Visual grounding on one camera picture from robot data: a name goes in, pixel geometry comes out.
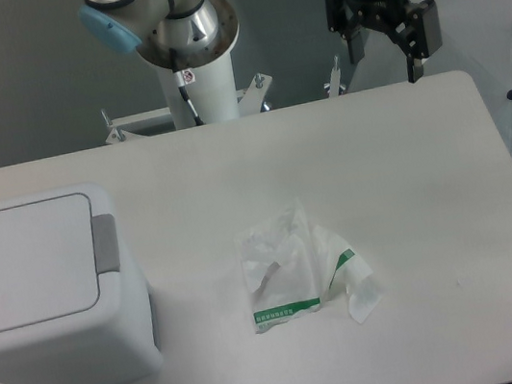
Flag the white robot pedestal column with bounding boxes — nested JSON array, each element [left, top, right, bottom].
[[155, 53, 237, 125]]

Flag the silver robot arm blue cap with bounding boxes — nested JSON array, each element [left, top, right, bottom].
[[78, 0, 240, 71]]

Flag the grey lid push button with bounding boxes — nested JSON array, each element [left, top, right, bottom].
[[90, 214, 121, 274]]

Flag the white plastic trash can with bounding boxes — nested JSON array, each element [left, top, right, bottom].
[[0, 183, 163, 384]]

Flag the white metal base frame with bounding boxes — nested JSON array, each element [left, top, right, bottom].
[[97, 60, 350, 145]]

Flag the crumpled white green plastic bag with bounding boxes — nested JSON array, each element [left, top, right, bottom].
[[234, 199, 382, 334]]

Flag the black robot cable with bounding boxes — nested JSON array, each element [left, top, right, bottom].
[[155, 0, 205, 131]]

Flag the white trash can lid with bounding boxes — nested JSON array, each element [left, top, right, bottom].
[[0, 193, 99, 332]]

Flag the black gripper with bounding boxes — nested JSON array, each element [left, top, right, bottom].
[[324, 0, 443, 83]]

